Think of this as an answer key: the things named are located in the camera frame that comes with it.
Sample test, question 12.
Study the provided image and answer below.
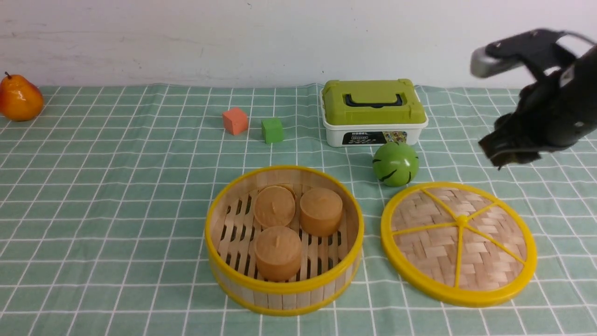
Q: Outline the green striped toy ball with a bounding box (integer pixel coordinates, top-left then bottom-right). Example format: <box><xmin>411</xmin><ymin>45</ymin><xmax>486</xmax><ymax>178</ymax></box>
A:
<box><xmin>372</xmin><ymin>142</ymin><xmax>419</xmax><ymax>187</ymax></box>

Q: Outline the yellow woven bamboo steamer lid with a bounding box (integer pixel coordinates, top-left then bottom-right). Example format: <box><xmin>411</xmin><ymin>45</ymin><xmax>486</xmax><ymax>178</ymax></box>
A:
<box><xmin>380</xmin><ymin>182</ymin><xmax>538</xmax><ymax>308</ymax></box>

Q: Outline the green foam cube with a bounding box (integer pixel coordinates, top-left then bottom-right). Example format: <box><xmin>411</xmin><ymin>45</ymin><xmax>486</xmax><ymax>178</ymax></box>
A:
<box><xmin>261</xmin><ymin>117</ymin><xmax>285</xmax><ymax>143</ymax></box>

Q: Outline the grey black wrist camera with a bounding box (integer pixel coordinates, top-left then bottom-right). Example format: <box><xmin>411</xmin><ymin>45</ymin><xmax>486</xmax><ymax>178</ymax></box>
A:
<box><xmin>470</xmin><ymin>28</ymin><xmax>596</xmax><ymax>81</ymax></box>

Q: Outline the brown bun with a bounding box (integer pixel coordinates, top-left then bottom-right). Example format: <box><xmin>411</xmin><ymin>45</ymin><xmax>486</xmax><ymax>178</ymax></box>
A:
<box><xmin>254</xmin><ymin>226</ymin><xmax>302</xmax><ymax>281</ymax></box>
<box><xmin>300</xmin><ymin>188</ymin><xmax>344</xmax><ymax>238</ymax></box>
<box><xmin>254</xmin><ymin>185</ymin><xmax>296</xmax><ymax>228</ymax></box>

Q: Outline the orange yellow toy pear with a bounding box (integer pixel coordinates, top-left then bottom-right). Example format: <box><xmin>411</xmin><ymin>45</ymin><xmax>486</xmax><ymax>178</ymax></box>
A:
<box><xmin>0</xmin><ymin>72</ymin><xmax>44</xmax><ymax>122</ymax></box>

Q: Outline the brown bun back left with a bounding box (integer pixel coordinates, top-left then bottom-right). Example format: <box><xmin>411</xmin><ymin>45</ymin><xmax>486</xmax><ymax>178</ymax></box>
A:
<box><xmin>254</xmin><ymin>185</ymin><xmax>296</xmax><ymax>228</ymax></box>

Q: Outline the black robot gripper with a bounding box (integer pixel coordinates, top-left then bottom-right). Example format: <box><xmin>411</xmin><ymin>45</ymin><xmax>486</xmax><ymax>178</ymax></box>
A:
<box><xmin>479</xmin><ymin>46</ymin><xmax>596</xmax><ymax>169</ymax></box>

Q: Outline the orange foam cube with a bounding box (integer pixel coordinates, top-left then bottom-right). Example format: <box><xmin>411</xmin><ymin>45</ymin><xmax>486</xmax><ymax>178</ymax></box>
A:
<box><xmin>222</xmin><ymin>108</ymin><xmax>249</xmax><ymax>135</ymax></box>

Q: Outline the yellow bamboo steamer basket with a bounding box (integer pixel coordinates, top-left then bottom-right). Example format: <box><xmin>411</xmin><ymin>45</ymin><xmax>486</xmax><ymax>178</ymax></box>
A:
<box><xmin>204</xmin><ymin>165</ymin><xmax>365</xmax><ymax>315</ymax></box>

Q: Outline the brown bun back right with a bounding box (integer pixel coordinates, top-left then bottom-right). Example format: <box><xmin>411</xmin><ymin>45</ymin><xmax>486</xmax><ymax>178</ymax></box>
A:
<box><xmin>300</xmin><ymin>188</ymin><xmax>344</xmax><ymax>238</ymax></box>

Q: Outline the green lidded white toolbox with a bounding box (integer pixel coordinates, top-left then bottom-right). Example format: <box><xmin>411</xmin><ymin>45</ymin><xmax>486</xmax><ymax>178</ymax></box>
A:
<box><xmin>320</xmin><ymin>78</ymin><xmax>429</xmax><ymax>147</ymax></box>

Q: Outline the brown bun front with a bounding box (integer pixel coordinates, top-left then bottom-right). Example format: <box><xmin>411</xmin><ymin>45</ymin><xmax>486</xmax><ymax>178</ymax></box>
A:
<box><xmin>254</xmin><ymin>226</ymin><xmax>302</xmax><ymax>281</ymax></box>

